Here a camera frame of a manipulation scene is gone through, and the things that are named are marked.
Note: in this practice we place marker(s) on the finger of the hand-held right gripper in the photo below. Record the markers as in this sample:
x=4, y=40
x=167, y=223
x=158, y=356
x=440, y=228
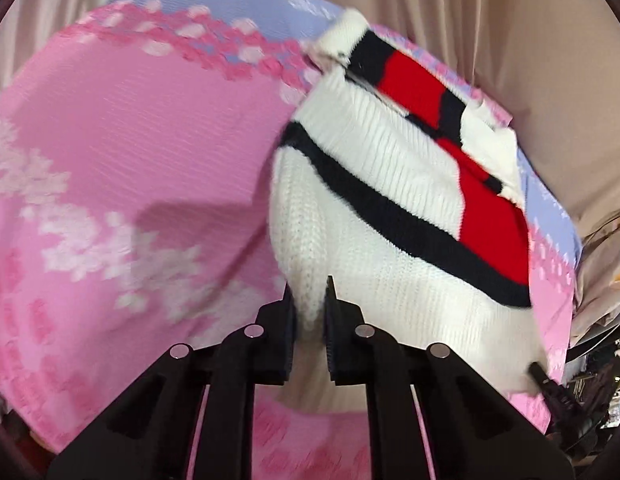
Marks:
x=559, y=395

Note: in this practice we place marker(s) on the beige curtain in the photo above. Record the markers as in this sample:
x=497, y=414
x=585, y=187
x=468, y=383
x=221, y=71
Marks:
x=489, y=25

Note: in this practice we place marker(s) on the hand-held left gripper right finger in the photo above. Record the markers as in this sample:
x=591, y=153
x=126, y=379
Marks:
x=332, y=330

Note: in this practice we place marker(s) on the white knit sweater with stripes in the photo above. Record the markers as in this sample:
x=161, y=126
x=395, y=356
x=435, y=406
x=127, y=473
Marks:
x=389, y=195

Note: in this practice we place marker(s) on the pink and lilac patterned blanket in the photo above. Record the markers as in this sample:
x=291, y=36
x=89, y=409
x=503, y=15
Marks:
x=130, y=175

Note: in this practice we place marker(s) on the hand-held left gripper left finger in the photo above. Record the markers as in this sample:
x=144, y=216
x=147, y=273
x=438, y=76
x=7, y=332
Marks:
x=289, y=327

